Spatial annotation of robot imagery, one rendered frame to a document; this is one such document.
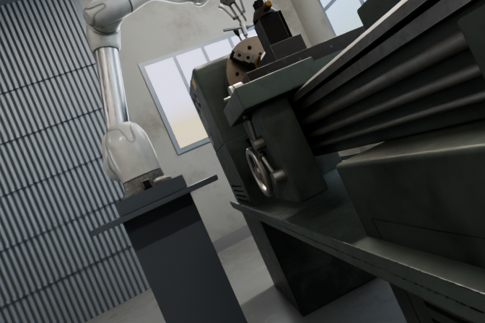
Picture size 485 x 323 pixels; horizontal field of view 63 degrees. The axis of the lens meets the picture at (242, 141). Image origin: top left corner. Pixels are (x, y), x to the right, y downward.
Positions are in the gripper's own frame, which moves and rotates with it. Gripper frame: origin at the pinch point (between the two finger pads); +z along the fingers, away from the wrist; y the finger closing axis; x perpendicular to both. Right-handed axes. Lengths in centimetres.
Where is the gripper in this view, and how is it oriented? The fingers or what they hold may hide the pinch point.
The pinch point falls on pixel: (244, 21)
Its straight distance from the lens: 193.9
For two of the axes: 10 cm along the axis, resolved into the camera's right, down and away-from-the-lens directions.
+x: 2.1, 0.3, 9.8
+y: 8.3, -5.4, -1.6
